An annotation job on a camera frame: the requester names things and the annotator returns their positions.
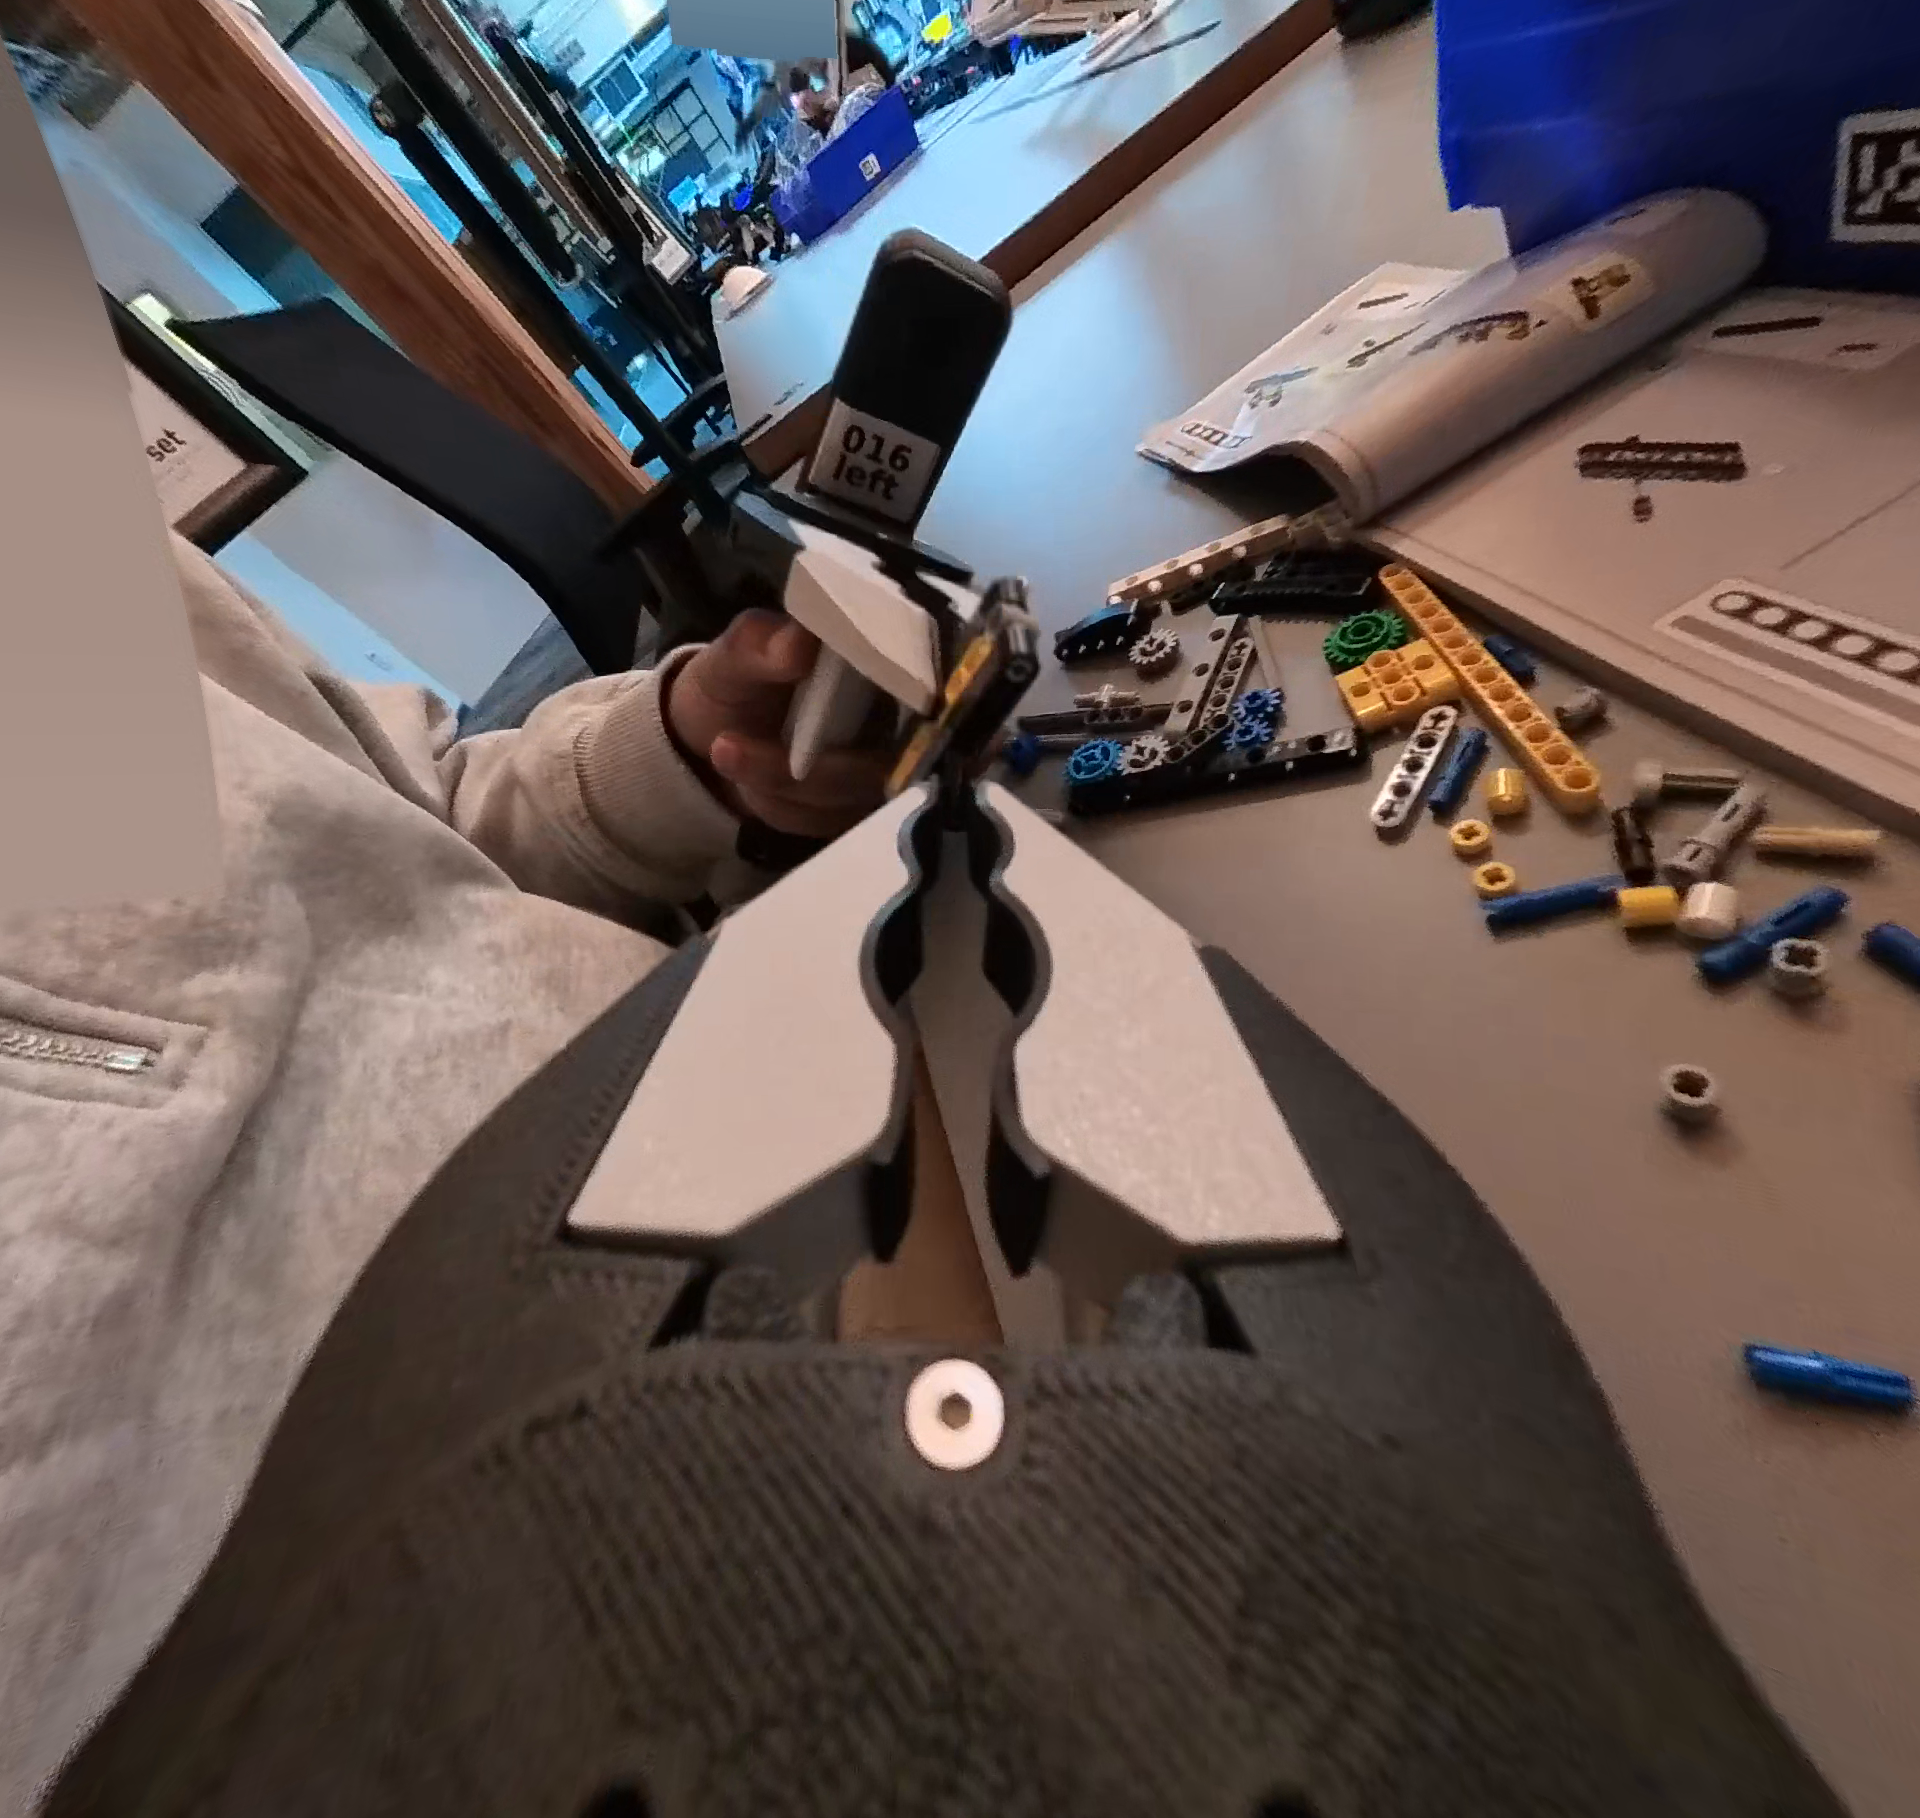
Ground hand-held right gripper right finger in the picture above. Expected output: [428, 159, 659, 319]
[982, 783, 1347, 1343]

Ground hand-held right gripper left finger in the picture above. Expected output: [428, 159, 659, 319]
[562, 783, 925, 1314]

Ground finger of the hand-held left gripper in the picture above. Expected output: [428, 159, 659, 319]
[868, 534, 1005, 619]
[784, 541, 959, 722]

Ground black yellow lego beam assembly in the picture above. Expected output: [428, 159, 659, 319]
[887, 575, 1047, 802]

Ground person's left forearm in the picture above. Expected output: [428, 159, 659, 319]
[436, 641, 752, 935]

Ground white long lego beam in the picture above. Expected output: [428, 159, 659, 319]
[1109, 516, 1307, 608]

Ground light grey long lego beam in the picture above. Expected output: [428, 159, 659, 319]
[1171, 615, 1262, 759]

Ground long black lego beam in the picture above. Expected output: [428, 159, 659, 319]
[1068, 727, 1370, 820]

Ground light grey short lego beam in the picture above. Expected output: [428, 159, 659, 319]
[1370, 705, 1465, 837]

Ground long yellow lego beam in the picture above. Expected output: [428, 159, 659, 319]
[1378, 566, 1604, 820]

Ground scattered small lego pieces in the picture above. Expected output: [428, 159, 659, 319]
[1426, 632, 1920, 1002]

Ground lego instruction booklet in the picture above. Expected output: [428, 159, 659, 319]
[1137, 186, 1920, 837]

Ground blue lego pin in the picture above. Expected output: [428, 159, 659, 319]
[1743, 1341, 1915, 1417]

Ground person's left hand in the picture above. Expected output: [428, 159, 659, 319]
[669, 603, 924, 839]

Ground blue parts bin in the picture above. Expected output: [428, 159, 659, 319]
[773, 90, 920, 243]

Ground black office chair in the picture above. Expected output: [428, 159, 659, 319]
[172, 296, 708, 681]

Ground framed paper sign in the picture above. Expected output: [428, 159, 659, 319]
[97, 289, 310, 554]

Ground blue storage bin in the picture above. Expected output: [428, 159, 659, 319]
[1432, 0, 1920, 294]

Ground yellow lego frame piece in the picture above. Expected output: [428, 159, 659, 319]
[1336, 643, 1465, 731]

